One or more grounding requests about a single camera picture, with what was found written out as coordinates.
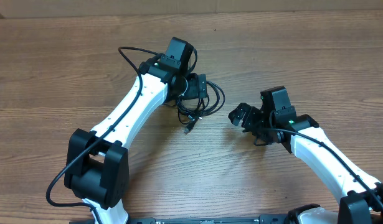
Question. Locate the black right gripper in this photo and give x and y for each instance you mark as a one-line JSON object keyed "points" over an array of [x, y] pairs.
{"points": [[248, 124]]}

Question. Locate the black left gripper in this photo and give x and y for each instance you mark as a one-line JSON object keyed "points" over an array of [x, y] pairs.
{"points": [[197, 89]]}

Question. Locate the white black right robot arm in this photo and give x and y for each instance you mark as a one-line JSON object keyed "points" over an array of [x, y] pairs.
{"points": [[358, 194]]}

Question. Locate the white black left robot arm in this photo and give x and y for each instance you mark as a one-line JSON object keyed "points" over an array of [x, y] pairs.
{"points": [[97, 168]]}

